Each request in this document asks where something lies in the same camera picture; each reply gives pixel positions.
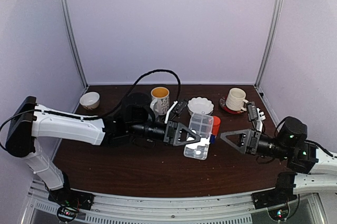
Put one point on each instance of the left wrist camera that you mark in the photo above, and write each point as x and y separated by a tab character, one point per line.
175	110

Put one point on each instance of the orange pill bottle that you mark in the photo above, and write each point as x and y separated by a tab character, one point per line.
215	129

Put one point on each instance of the white scalloped dish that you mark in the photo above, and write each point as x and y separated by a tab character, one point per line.
200	105

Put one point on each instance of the red saucer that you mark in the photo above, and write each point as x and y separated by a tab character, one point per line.
222	103

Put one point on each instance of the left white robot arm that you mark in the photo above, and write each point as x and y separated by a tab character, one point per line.
32	120

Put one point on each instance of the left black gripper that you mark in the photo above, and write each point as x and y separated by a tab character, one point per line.
175	134

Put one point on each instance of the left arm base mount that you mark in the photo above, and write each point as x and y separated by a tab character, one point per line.
71	198

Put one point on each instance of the cream ribbed mug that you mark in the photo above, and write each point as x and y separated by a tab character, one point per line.
236	100

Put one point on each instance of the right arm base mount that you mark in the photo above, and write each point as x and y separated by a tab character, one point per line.
273	197

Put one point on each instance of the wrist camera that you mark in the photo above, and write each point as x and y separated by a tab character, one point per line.
256	116
175	110

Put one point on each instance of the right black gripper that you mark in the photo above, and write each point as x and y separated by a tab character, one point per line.
250	140

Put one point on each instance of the right aluminium frame post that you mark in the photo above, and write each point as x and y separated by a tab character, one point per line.
277	8

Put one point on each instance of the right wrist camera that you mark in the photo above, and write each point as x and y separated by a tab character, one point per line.
256	116

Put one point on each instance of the front aluminium rail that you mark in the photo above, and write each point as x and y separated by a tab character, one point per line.
109	208

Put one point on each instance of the white ceramic bowl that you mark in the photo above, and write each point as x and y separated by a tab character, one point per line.
90	100

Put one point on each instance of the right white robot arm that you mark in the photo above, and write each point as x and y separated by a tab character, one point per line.
311	167

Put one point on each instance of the left aluminium frame post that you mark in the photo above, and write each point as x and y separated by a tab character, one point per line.
72	42

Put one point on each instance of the aluminium frame post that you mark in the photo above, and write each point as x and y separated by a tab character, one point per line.
72	42
277	8

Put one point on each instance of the yellow-inside patterned mug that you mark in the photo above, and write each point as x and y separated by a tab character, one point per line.
160	100

